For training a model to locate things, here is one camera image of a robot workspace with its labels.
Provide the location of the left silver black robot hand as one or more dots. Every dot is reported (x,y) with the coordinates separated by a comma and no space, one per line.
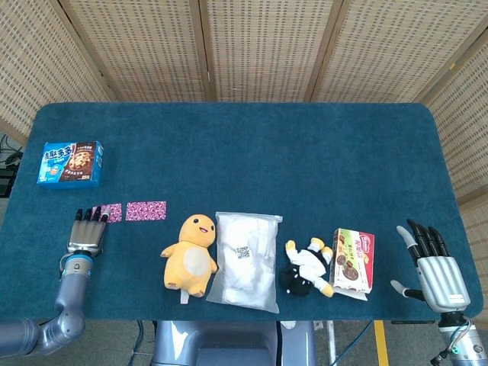
(85,236)

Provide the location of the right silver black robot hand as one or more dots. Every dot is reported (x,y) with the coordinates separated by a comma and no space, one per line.
(442,278)

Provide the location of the pink glitter card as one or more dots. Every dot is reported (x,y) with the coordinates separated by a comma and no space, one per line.
(114,213)
(146,210)

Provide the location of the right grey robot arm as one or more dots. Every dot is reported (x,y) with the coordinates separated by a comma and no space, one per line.
(465,347)

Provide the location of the blue chocolate cookie box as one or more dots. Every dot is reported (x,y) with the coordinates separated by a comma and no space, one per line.
(70,164)

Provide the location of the yellow floor tape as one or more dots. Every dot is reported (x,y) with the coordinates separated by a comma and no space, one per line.
(381,343)

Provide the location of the green red biscuit box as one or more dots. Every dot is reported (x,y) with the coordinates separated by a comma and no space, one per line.
(352,263)

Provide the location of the orange plush toy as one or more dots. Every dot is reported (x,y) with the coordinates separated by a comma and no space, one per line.
(190,263)

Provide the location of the grey metal table leg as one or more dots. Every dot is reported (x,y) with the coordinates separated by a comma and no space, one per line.
(331,343)

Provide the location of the black white plush doll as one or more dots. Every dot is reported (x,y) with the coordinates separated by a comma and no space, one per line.
(309,267)

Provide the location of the white clothes in plastic bag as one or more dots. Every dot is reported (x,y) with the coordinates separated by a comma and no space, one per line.
(244,267)

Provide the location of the grey robot torso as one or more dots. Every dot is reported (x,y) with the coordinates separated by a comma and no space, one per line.
(213,343)

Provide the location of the blue carpet table cover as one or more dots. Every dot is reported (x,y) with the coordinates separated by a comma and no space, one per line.
(267,160)

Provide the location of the woven bamboo folding screen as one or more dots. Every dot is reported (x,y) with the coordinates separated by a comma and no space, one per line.
(267,45)

